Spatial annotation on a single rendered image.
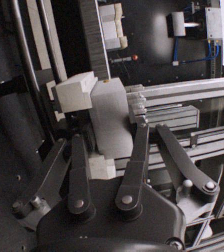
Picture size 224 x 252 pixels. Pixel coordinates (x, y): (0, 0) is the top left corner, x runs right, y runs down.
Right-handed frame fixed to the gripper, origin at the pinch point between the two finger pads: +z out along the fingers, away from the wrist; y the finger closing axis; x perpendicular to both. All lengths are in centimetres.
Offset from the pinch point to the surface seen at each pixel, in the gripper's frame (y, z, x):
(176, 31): 25.5, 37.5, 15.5
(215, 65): 57, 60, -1
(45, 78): -9.6, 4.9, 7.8
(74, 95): -3.3, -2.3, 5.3
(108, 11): 2.5, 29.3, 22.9
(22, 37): -8.5, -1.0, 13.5
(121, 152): 0.7, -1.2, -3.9
